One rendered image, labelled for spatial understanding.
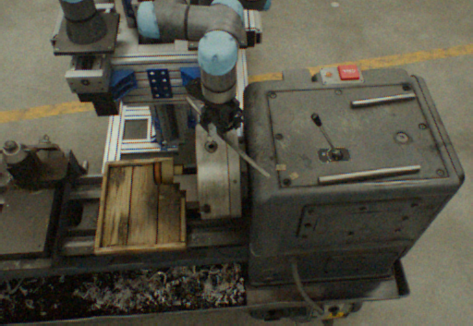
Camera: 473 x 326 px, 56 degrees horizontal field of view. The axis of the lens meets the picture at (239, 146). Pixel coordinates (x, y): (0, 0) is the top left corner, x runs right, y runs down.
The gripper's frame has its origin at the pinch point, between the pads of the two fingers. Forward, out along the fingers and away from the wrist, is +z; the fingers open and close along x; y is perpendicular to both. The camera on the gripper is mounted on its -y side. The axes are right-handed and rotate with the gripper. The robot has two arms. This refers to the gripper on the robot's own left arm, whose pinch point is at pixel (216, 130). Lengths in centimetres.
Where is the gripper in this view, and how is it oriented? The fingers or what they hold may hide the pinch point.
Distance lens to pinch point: 116.6
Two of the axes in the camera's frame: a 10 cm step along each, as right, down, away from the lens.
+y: 6.3, 6.8, -3.7
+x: 7.8, -5.5, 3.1
